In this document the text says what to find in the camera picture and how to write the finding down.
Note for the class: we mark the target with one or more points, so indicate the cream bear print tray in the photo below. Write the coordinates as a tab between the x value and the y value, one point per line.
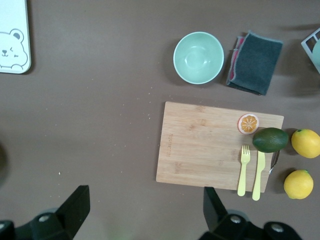
12	15

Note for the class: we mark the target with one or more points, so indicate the pale green cup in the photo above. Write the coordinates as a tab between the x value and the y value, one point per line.
317	56

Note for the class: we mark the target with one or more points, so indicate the yellow plastic knife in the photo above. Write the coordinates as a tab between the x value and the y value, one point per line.
258	180

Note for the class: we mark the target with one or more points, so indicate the yellow lemon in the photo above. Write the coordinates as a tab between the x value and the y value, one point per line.
306	143
298	184

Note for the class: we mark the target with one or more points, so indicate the metal peeler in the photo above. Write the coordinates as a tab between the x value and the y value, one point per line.
275	162

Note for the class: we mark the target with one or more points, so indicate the wooden cutting board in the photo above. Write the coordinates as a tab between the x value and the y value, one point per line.
200	150

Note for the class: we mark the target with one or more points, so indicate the folded grey cloth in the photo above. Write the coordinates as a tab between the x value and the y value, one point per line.
257	62

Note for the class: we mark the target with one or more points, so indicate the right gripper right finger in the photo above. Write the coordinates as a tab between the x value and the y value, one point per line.
215	215

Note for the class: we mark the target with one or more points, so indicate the orange slice toy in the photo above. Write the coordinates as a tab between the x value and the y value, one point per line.
248	123

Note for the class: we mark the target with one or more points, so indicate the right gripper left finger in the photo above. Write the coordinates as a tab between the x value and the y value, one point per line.
70	217

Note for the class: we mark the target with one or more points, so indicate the yellow plastic fork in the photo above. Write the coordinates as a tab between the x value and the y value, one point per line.
243	175

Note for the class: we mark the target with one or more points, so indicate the green avocado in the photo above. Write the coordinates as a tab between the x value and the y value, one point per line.
270	140

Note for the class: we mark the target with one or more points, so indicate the mint green bowl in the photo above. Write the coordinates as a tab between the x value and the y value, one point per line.
198	58

